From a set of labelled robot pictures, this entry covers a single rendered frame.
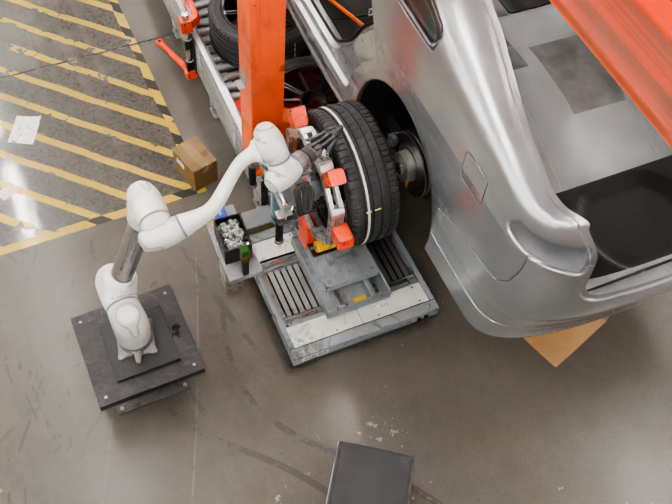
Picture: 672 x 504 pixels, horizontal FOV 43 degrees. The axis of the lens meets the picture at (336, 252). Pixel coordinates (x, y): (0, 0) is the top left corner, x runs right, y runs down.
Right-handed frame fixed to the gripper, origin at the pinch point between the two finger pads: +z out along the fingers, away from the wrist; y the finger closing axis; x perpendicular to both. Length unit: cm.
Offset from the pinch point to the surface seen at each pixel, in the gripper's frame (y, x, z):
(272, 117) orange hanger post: -41.1, -26.7, 3.6
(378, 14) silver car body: -12, 34, 36
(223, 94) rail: -106, -82, 32
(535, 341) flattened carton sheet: 110, -118, 47
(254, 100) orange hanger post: -45.0, -12.0, -4.3
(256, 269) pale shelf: -8, -74, -41
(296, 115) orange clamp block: -23.8, -9.2, 0.7
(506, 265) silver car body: 95, 12, -12
